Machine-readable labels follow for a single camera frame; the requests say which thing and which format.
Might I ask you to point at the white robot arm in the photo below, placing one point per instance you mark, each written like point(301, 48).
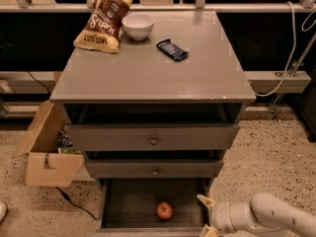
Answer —
point(263, 216)

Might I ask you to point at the items inside cardboard box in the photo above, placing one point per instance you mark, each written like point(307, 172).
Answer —
point(65, 146)

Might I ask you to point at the dark blue candy bar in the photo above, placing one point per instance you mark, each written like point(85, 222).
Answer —
point(172, 50)

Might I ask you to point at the brown yellow chip bag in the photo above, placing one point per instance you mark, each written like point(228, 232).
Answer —
point(104, 30)

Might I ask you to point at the grey wooden drawer cabinet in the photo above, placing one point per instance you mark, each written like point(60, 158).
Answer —
point(142, 85)

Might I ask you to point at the open cardboard box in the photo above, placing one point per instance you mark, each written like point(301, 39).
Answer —
point(46, 167)

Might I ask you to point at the grey top drawer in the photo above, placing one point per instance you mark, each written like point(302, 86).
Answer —
point(152, 137)

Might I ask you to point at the red apple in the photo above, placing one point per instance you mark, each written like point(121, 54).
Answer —
point(164, 210)

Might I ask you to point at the grey open bottom drawer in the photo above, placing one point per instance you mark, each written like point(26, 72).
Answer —
point(129, 208)

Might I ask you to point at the metal railing bar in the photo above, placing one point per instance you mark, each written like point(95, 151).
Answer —
point(218, 8)

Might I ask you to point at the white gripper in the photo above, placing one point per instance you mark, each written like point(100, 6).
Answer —
point(219, 216)

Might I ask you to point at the white shoe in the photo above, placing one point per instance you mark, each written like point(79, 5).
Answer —
point(3, 210)

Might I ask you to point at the white ceramic bowl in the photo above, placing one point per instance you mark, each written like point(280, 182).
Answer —
point(138, 26)

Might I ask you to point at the grey middle drawer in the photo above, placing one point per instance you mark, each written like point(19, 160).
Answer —
point(153, 168)

